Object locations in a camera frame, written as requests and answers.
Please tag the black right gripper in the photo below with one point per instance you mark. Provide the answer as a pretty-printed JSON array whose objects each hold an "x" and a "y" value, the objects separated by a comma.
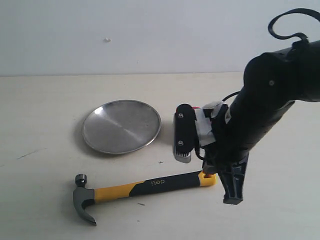
[{"x": 223, "y": 157}]

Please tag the yellow black claw hammer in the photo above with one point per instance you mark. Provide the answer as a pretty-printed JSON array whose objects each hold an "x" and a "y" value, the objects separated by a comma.
[{"x": 84, "y": 197}]

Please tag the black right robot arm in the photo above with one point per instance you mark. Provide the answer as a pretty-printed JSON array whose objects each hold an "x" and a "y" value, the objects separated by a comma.
[{"x": 272, "y": 82}]

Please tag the round steel plate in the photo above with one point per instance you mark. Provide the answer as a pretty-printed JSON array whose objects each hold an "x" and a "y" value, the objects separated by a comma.
[{"x": 120, "y": 127}]

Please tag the right wrist camera with tape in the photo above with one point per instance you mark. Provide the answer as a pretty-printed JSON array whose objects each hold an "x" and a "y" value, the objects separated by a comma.
[{"x": 192, "y": 130}]

